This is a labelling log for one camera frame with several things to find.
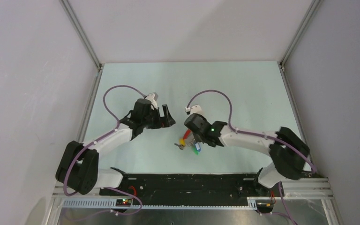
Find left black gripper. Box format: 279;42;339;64
142;104;175;129

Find steel key holder red handle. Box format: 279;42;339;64
180;129;196;149

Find silver key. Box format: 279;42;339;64
174;143;185;150

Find yellow key tag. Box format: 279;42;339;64
179;138;186;147

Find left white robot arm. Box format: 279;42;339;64
55;97;176;196

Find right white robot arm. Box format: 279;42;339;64
184;113;310;196

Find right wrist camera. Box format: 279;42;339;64
185;105;203;116

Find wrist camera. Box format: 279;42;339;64
145;92;158;110
185;105;203;116

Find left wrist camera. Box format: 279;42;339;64
145;92;158;110

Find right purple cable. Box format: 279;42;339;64
186;90;317;225

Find purple cable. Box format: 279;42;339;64
62;85;147;216
186;90;317;225

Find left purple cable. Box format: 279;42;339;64
62;85;147;216

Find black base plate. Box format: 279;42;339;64
118;173;270;206

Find grey cable duct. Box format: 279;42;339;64
62;199;258;210

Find aluminium frame rail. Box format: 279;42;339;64
52;178;335;200

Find left aluminium corner post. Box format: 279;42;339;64
59;0;102;71

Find aluminium corner post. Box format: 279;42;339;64
279;0;323;72
59;0;102;71

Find right aluminium corner post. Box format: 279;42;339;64
279;0;323;72

